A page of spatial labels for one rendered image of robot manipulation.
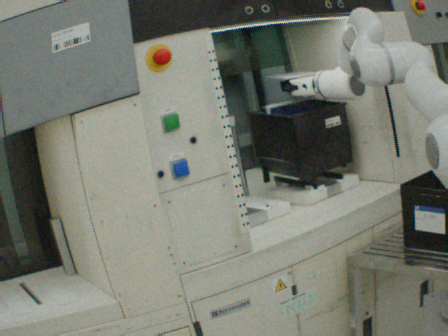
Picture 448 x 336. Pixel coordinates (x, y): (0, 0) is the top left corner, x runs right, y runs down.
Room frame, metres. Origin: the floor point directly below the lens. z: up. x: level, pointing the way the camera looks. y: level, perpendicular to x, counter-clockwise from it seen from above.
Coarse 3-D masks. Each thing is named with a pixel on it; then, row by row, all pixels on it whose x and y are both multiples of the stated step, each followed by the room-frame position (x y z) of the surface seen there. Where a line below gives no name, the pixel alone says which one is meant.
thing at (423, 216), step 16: (432, 176) 1.77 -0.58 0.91; (400, 192) 1.70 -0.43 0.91; (416, 192) 1.63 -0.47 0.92; (432, 192) 1.57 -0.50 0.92; (416, 208) 1.63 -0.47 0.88; (432, 208) 1.57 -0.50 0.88; (416, 224) 1.64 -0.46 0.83; (432, 224) 1.57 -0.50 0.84; (416, 240) 1.64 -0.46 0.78; (432, 240) 1.57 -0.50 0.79
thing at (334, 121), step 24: (288, 72) 2.18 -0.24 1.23; (312, 72) 2.12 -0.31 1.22; (312, 96) 2.15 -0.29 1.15; (264, 120) 2.11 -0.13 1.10; (288, 120) 2.01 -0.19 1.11; (312, 120) 2.03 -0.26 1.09; (336, 120) 2.08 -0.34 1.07; (264, 144) 2.13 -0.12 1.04; (288, 144) 2.03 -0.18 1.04; (312, 144) 2.03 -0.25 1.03; (336, 144) 2.07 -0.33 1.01; (264, 168) 2.18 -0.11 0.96; (288, 168) 2.04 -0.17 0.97; (312, 168) 2.02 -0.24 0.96
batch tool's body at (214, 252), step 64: (192, 0) 1.65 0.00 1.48; (256, 0) 1.74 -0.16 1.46; (320, 0) 1.84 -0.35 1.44; (384, 0) 1.98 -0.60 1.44; (192, 64) 1.64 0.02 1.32; (256, 64) 2.31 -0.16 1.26; (320, 64) 2.24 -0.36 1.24; (192, 128) 1.63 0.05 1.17; (384, 128) 2.01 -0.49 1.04; (192, 192) 1.61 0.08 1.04; (256, 192) 2.31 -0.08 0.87; (384, 192) 1.92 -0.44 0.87; (192, 256) 1.60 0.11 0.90; (256, 256) 1.67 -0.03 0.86; (320, 256) 1.76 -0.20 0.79; (384, 256) 1.88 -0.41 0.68; (192, 320) 1.57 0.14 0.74; (256, 320) 1.65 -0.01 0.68; (320, 320) 1.75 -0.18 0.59; (384, 320) 1.88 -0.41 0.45
